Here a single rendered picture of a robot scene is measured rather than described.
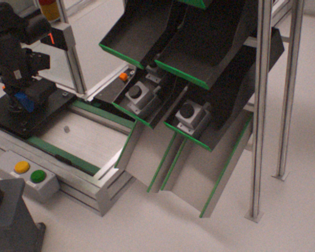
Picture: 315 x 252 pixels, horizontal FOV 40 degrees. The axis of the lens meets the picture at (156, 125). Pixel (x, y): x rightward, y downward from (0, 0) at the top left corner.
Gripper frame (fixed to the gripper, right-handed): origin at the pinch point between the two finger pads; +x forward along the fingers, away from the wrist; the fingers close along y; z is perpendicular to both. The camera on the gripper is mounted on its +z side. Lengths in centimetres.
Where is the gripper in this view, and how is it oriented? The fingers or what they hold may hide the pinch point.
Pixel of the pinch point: (26, 99)
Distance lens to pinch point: 106.2
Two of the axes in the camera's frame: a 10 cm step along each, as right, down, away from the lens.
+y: -8.1, -3.1, 5.0
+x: 1.0, 7.6, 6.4
